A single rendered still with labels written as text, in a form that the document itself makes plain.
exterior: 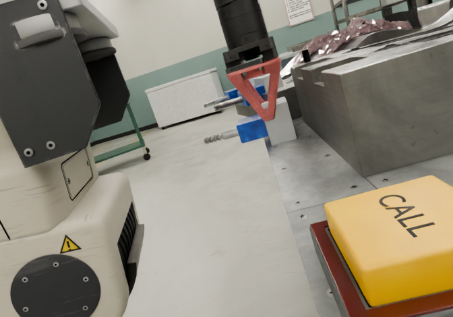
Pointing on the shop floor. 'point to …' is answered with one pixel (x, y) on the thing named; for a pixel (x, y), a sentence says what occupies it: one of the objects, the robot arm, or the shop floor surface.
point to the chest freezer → (185, 97)
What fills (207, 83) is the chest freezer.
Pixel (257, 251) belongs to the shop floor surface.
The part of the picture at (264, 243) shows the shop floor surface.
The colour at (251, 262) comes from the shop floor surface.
